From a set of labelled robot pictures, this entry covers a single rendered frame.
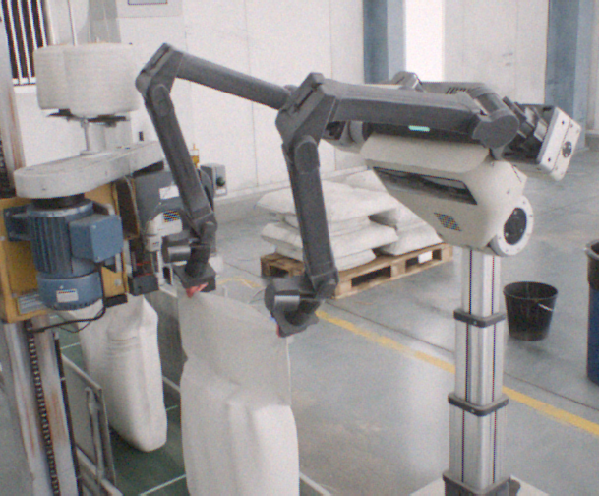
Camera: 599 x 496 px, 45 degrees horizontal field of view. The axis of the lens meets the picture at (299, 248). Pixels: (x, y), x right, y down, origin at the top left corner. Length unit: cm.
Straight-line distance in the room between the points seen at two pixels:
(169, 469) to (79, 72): 129
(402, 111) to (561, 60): 908
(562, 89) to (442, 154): 870
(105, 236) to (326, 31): 602
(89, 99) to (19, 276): 49
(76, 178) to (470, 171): 87
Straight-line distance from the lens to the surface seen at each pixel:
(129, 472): 248
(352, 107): 126
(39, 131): 479
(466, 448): 216
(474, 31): 918
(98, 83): 176
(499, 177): 167
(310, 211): 138
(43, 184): 172
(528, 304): 412
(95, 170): 178
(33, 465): 221
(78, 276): 179
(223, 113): 687
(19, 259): 195
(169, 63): 167
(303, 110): 124
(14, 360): 208
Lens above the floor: 169
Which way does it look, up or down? 16 degrees down
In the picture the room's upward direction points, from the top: 3 degrees counter-clockwise
